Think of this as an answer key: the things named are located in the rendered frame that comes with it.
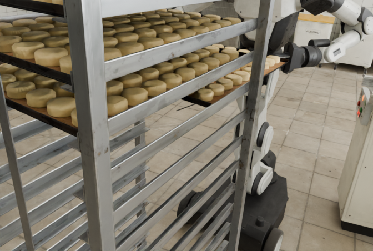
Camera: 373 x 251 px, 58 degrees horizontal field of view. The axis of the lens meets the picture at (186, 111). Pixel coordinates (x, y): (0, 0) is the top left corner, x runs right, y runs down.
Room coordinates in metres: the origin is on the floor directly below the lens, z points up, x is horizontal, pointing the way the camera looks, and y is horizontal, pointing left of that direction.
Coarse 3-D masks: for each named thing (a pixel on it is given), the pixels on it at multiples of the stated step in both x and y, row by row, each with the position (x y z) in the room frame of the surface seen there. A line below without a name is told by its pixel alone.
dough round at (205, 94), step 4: (200, 88) 0.84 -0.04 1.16; (204, 88) 0.84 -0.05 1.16; (196, 92) 0.81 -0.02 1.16; (200, 92) 0.81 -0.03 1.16; (204, 92) 0.81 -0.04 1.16; (208, 92) 0.81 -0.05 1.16; (212, 92) 0.82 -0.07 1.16; (196, 96) 0.81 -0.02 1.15; (200, 96) 0.80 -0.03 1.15; (204, 96) 0.80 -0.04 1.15; (208, 96) 0.80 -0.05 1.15; (212, 96) 0.81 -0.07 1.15; (204, 100) 0.80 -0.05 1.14; (208, 100) 0.80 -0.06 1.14
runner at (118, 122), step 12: (240, 60) 0.85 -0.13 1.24; (252, 60) 0.92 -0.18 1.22; (216, 72) 0.74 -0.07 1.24; (228, 72) 0.79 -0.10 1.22; (180, 84) 0.62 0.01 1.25; (192, 84) 0.65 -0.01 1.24; (204, 84) 0.70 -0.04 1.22; (156, 96) 0.55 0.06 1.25; (168, 96) 0.58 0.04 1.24; (180, 96) 0.62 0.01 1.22; (132, 108) 0.50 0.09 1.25; (144, 108) 0.52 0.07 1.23; (156, 108) 0.55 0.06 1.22; (108, 120) 0.45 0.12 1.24; (120, 120) 0.47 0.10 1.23; (132, 120) 0.50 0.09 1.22; (72, 144) 0.42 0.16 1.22
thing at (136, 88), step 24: (216, 48) 0.95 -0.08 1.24; (0, 72) 0.68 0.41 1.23; (24, 72) 0.66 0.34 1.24; (144, 72) 0.70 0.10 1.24; (168, 72) 0.74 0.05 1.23; (192, 72) 0.72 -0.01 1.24; (24, 96) 0.57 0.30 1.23; (48, 96) 0.54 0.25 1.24; (72, 96) 0.59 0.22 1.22; (120, 96) 0.56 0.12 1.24; (144, 96) 0.57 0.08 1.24; (72, 120) 0.47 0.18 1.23
